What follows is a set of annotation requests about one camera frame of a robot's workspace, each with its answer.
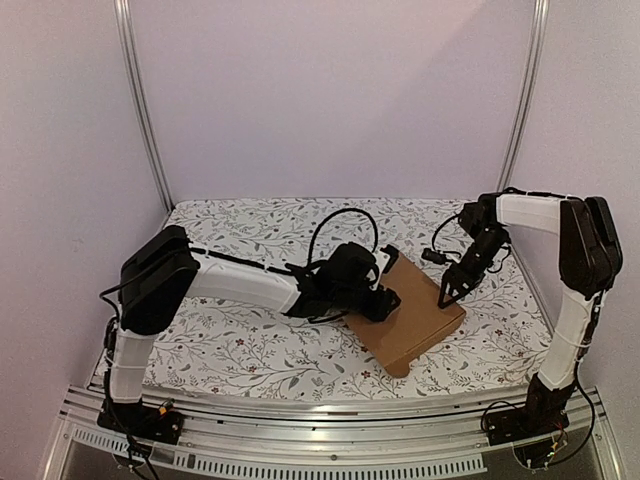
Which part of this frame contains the brown cardboard box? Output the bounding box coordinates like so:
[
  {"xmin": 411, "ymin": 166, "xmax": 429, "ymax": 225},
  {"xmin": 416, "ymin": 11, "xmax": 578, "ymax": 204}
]
[{"xmin": 345, "ymin": 254, "xmax": 466, "ymax": 378}]

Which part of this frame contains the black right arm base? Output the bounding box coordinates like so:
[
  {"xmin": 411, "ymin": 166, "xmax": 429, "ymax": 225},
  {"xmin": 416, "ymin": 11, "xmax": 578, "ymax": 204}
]
[{"xmin": 480, "ymin": 375, "xmax": 576, "ymax": 446}]

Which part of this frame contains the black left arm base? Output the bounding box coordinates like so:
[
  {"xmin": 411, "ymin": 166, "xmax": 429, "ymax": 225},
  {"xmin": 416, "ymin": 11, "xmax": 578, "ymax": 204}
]
[{"xmin": 97, "ymin": 399, "xmax": 185, "ymax": 445}]

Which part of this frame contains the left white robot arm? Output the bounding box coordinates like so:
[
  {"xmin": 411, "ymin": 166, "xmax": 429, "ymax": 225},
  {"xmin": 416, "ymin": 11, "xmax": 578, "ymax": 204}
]
[{"xmin": 99, "ymin": 225, "xmax": 401, "ymax": 434}]

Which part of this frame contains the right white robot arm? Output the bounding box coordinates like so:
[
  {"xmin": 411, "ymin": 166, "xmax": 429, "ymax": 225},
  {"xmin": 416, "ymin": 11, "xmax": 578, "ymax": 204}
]
[{"xmin": 438, "ymin": 189, "xmax": 623, "ymax": 392}]

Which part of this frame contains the floral patterned table mat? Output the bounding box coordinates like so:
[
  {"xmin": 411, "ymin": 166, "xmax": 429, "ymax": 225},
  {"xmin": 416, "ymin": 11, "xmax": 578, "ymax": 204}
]
[{"xmin": 145, "ymin": 198, "xmax": 551, "ymax": 402}]

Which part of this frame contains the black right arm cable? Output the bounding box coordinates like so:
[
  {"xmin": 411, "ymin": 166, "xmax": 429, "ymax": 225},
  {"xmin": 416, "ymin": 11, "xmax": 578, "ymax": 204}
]
[{"xmin": 430, "ymin": 213, "xmax": 464, "ymax": 251}]

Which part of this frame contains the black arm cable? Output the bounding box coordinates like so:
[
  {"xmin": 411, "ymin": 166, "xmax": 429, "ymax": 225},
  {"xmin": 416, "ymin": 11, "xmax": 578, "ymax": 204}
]
[
  {"xmin": 430, "ymin": 213, "xmax": 464, "ymax": 251},
  {"xmin": 307, "ymin": 208, "xmax": 380, "ymax": 266}
]

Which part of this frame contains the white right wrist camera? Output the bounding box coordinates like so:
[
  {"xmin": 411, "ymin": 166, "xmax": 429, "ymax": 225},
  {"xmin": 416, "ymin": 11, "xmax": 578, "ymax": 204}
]
[{"xmin": 421, "ymin": 248, "xmax": 462, "ymax": 265}]

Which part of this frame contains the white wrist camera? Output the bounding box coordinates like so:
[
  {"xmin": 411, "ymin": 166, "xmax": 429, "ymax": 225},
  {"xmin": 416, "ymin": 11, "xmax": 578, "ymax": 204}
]
[
  {"xmin": 368, "ymin": 245, "xmax": 399, "ymax": 290},
  {"xmin": 421, "ymin": 248, "xmax": 462, "ymax": 265}
]

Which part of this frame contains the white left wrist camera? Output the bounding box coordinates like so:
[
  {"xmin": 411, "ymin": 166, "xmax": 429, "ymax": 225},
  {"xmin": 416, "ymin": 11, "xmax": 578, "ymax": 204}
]
[{"xmin": 368, "ymin": 245, "xmax": 399, "ymax": 290}]

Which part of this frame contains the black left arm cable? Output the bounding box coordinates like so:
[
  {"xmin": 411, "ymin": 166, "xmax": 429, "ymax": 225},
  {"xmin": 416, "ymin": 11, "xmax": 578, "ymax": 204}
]
[{"xmin": 307, "ymin": 208, "xmax": 380, "ymax": 266}]

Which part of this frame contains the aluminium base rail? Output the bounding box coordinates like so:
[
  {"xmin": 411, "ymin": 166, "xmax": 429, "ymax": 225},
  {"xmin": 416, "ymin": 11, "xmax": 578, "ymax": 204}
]
[{"xmin": 40, "ymin": 386, "xmax": 624, "ymax": 479}]

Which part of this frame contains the right aluminium frame post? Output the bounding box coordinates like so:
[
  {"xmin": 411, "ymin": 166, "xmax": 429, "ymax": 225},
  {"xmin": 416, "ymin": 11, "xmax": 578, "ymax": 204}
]
[{"xmin": 496, "ymin": 0, "xmax": 550, "ymax": 191}]

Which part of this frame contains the aluminium frame post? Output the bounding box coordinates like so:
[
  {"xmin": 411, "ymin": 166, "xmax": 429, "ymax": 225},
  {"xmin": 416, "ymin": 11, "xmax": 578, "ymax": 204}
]
[
  {"xmin": 113, "ymin": 0, "xmax": 175, "ymax": 213},
  {"xmin": 496, "ymin": 0, "xmax": 550, "ymax": 191}
]

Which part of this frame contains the left aluminium frame post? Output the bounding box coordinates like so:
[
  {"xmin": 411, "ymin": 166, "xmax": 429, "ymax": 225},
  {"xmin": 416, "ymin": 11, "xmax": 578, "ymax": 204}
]
[{"xmin": 113, "ymin": 0, "xmax": 175, "ymax": 213}]

